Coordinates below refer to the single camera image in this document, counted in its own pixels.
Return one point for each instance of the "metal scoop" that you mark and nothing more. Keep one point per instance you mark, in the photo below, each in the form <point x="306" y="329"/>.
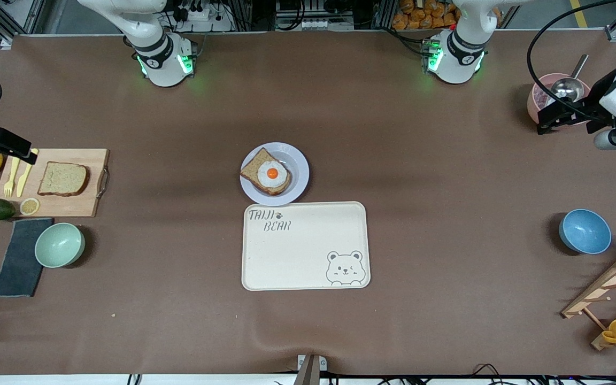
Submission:
<point x="567" y="88"/>

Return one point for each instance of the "bag of orange buns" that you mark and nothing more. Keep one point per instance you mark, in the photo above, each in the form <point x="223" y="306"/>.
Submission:
<point x="420" y="16"/>

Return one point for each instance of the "plain brown bread slice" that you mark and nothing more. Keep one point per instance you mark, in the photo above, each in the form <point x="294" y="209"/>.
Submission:
<point x="63" y="179"/>

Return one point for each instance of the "dark grey cloth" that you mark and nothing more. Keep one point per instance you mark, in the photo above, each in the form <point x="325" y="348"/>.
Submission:
<point x="19" y="262"/>

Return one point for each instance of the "cream tray with bear print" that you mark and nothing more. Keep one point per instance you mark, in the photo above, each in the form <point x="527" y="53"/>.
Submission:
<point x="302" y="251"/>

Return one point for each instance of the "blue bowl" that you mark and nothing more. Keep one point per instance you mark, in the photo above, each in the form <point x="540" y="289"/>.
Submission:
<point x="585" y="231"/>

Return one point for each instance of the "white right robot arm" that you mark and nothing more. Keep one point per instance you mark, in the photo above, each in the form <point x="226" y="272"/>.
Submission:
<point x="161" y="59"/>

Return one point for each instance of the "wooden cup rack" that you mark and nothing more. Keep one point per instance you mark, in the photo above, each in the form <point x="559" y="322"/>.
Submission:
<point x="607" y="286"/>

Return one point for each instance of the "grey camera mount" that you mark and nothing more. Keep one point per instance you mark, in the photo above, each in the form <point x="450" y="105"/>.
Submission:
<point x="310" y="369"/>

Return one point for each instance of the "yellow plastic knife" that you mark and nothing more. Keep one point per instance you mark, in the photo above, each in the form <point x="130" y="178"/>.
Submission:
<point x="23" y="182"/>

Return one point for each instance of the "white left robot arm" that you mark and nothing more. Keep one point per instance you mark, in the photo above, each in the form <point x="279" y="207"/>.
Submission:
<point x="457" y="59"/>

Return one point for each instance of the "pink bowl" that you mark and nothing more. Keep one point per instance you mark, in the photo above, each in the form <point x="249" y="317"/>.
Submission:
<point x="532" y="109"/>

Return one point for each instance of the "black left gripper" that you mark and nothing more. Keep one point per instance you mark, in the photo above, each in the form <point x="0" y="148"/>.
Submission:
<point x="600" y="97"/>

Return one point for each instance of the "pale round plate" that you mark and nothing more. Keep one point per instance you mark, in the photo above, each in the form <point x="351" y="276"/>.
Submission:
<point x="297" y="166"/>

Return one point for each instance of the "clear plastic ice cubes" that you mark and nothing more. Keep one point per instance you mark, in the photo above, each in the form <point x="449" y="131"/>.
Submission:
<point x="542" y="96"/>

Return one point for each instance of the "fried egg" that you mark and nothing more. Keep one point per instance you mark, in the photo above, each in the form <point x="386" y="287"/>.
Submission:
<point x="272" y="174"/>

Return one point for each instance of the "mint green bowl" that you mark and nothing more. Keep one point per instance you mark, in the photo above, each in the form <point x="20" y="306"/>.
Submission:
<point x="59" y="245"/>

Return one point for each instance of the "yellow plastic fork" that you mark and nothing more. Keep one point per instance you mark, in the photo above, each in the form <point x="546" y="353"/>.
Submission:
<point x="11" y="179"/>

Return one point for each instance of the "lemon slice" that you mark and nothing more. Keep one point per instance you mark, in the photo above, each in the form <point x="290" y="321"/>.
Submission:
<point x="29" y="206"/>

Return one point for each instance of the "wooden cutting board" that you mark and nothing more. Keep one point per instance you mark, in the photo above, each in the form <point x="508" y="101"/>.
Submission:
<point x="67" y="206"/>

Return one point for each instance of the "white power strip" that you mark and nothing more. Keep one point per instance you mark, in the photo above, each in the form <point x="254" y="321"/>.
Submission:
<point x="201" y="13"/>

